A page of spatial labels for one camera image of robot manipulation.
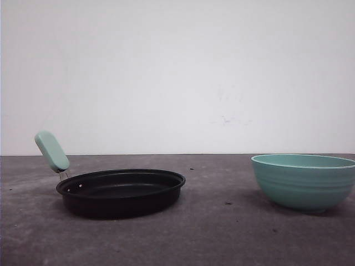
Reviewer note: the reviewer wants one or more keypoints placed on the black frying pan green handle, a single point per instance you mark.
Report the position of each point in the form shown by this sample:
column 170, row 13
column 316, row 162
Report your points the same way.
column 110, row 194

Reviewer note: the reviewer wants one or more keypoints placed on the teal ceramic bowl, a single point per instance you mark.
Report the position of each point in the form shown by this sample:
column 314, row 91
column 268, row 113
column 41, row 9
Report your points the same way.
column 308, row 183

